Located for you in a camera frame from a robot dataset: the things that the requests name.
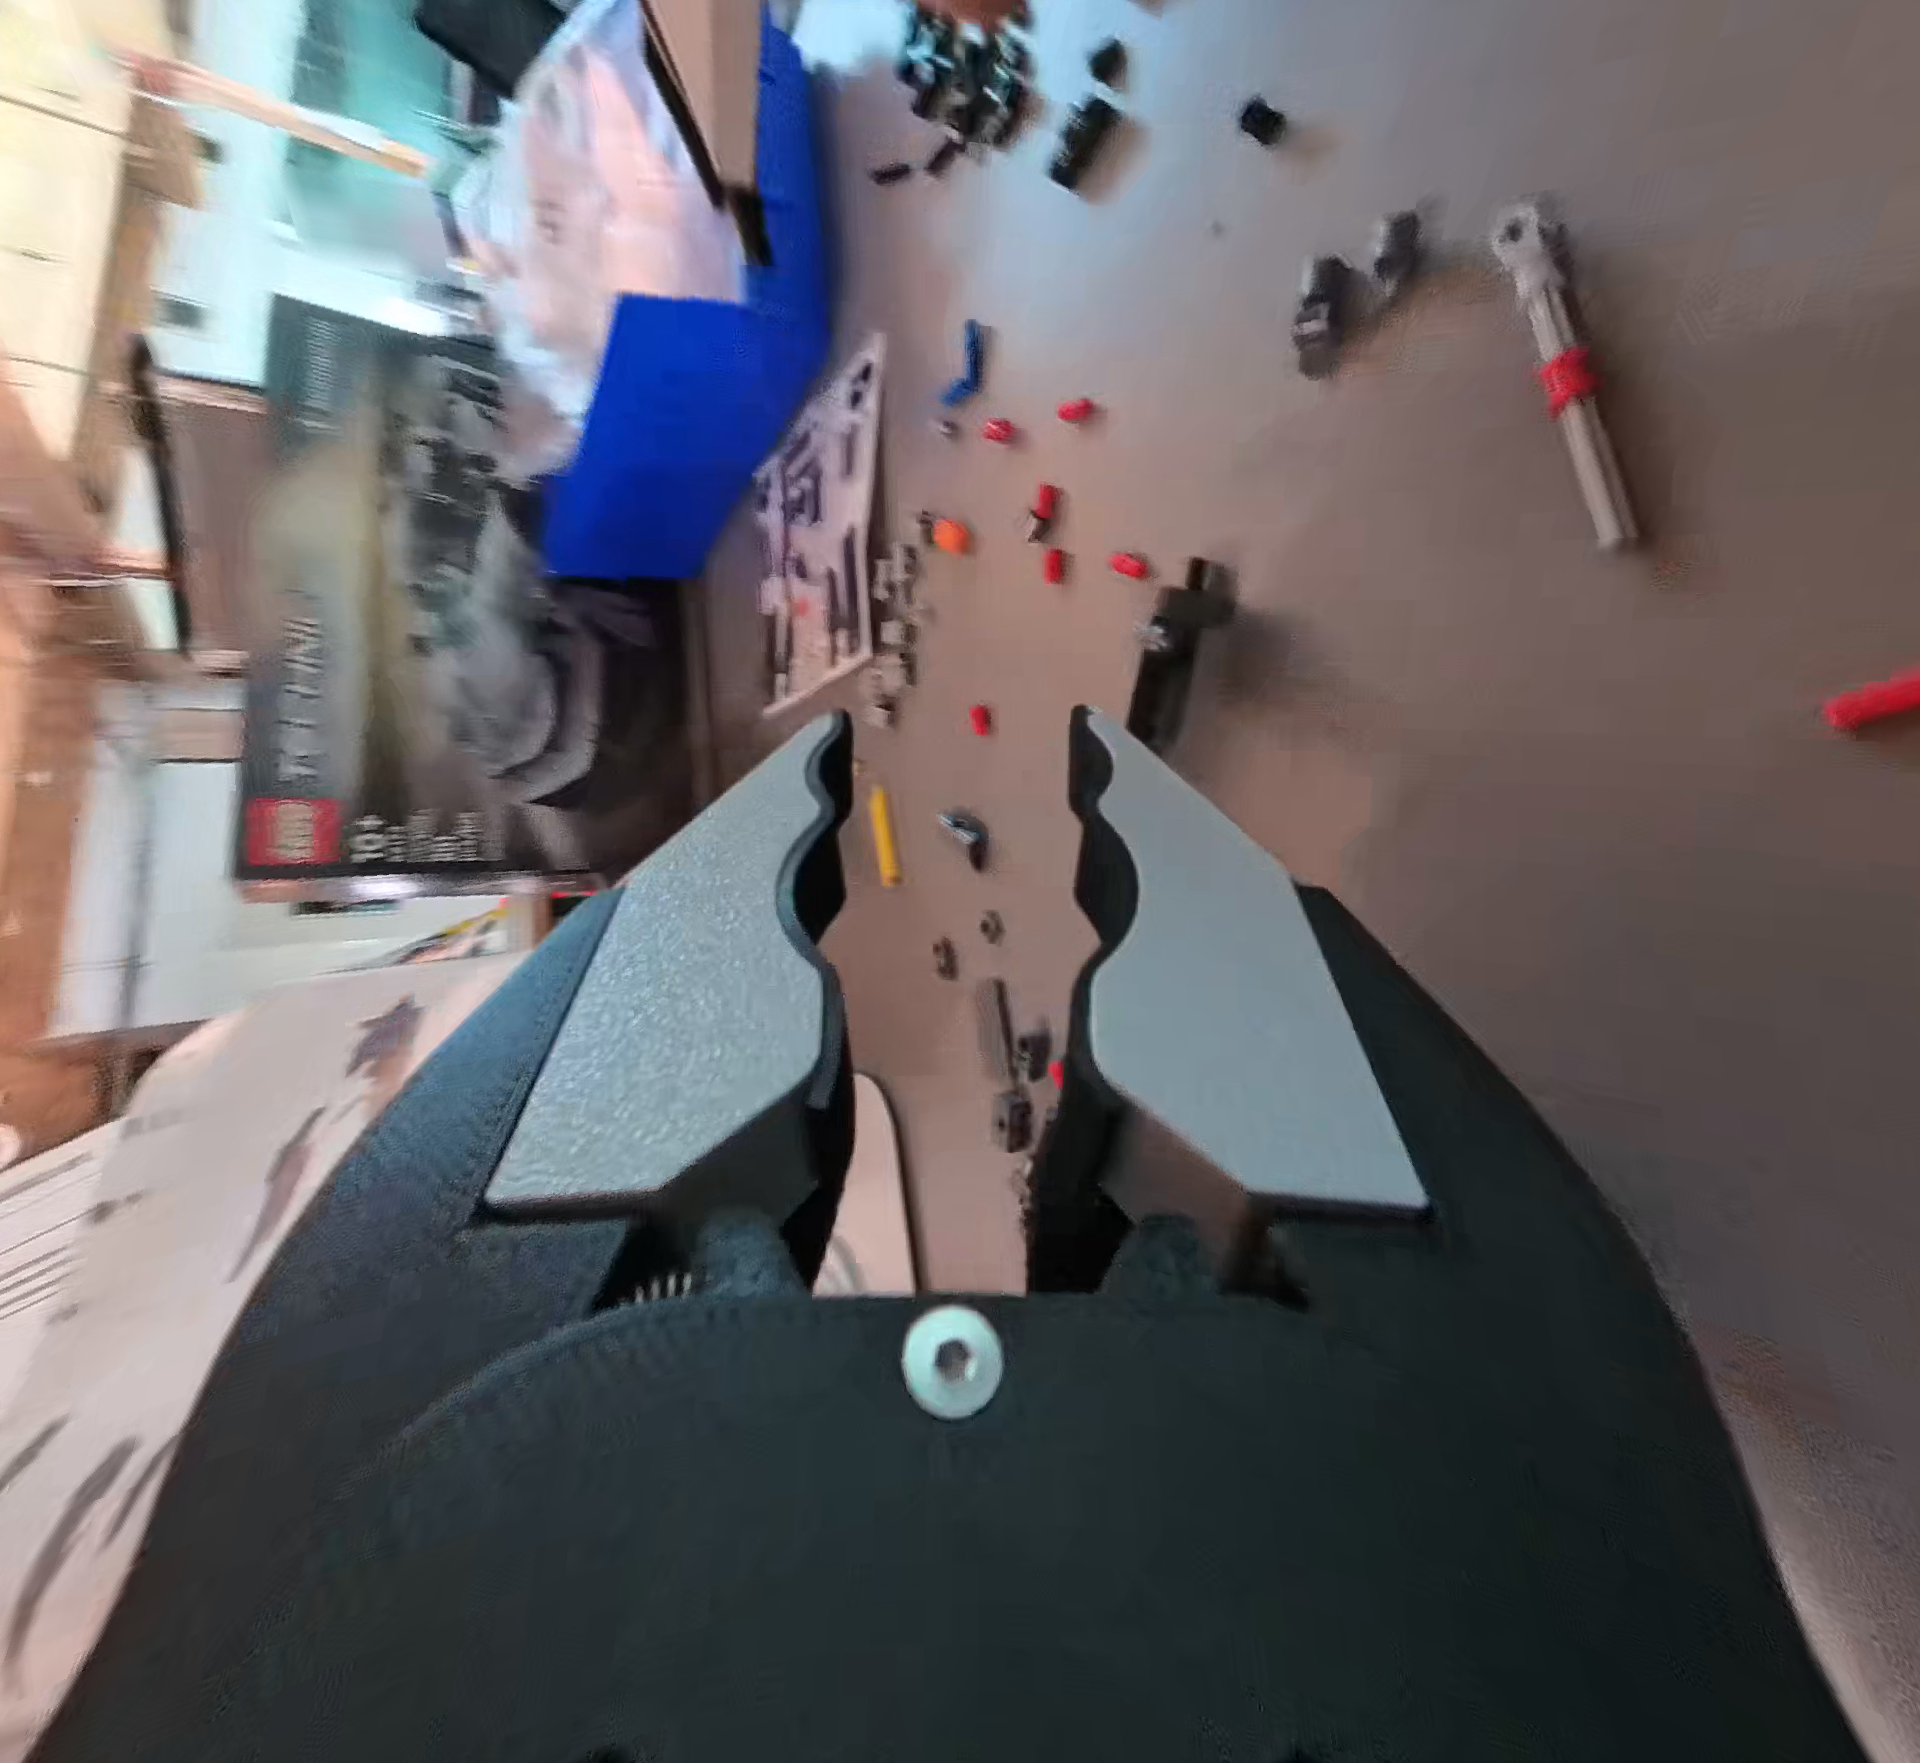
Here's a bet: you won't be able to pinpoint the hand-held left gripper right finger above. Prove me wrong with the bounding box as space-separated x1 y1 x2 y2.
1067 703 1433 1258

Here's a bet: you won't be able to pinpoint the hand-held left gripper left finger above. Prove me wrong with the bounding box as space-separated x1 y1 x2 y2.
484 712 855 1261

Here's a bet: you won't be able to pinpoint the dark grey tapered lego panel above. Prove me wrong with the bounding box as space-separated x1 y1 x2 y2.
1122 557 1242 750

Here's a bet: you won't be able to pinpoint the lego instruction booklet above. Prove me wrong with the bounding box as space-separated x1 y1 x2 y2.
0 953 515 1707

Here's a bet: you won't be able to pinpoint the dark grey lego panel piece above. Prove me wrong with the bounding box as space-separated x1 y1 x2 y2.
1291 210 1427 379

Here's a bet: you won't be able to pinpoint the long grey lego axle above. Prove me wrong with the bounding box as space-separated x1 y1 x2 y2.
1490 197 1638 555

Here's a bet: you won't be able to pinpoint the light grey lego connector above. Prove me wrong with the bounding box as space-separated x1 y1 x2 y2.
1490 197 1570 297

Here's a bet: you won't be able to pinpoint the scattered black lego pieces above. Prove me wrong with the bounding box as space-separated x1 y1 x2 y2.
869 0 1172 195

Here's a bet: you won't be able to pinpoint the lego set box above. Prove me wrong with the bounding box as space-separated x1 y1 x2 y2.
231 293 709 904

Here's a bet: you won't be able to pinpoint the lego sticker sheet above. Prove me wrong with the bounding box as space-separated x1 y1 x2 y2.
754 330 887 717

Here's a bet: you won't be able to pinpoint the scattered small red lego bushes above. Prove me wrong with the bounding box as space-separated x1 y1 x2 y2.
965 396 1156 741

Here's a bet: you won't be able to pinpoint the clear plastic bag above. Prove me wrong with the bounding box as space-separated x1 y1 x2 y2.
452 0 743 443

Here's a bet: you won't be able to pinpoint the cluster of dark grey pieces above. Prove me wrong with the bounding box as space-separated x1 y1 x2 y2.
989 1025 1067 1152

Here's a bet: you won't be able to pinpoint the white metal stand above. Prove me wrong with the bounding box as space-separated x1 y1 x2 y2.
817 1072 922 1296

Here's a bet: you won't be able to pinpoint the blue plastic bin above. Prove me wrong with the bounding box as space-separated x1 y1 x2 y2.
542 0 838 584

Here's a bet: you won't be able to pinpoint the pile of light grey connectors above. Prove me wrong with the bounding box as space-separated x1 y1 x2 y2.
865 539 926 731

